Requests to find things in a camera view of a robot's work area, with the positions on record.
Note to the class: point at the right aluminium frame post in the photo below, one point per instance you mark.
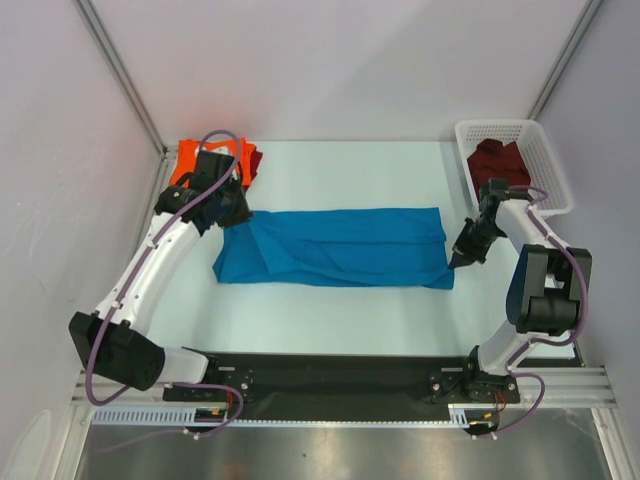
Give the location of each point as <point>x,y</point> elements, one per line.
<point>580,30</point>

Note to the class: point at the blue t shirt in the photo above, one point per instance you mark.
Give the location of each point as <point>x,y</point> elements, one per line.
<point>384,247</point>

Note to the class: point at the left aluminium frame post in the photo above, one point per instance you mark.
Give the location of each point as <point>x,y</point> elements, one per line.
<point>116,65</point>

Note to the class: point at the white plastic basket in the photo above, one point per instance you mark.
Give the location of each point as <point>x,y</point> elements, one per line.
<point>538,155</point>

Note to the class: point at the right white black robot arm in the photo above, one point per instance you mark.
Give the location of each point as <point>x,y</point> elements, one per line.
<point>547,299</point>

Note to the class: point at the crumpled dark red t shirt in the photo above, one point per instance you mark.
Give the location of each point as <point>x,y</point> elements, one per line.
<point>493,159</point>

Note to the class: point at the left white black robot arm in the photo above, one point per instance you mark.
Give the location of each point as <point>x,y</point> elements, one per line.
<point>112,341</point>

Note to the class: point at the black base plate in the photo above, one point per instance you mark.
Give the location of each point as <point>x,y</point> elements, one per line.
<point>391,387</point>

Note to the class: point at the aluminium front rail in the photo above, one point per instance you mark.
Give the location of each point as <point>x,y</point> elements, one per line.
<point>564,388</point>

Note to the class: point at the folded dark red t shirt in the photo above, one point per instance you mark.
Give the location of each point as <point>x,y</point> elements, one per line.
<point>251,167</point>

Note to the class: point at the white slotted cable duct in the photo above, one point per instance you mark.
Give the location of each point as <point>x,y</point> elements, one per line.
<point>193,417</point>

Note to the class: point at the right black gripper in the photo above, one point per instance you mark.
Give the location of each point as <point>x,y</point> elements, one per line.
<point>473,240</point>

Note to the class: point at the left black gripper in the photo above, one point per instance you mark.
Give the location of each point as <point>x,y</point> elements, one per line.
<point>242,212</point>

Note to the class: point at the folded orange t shirt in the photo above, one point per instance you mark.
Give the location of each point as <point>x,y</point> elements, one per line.
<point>187,150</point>

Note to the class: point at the aluminium frame post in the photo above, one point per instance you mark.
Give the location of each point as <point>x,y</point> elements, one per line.
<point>116,65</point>
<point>580,30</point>

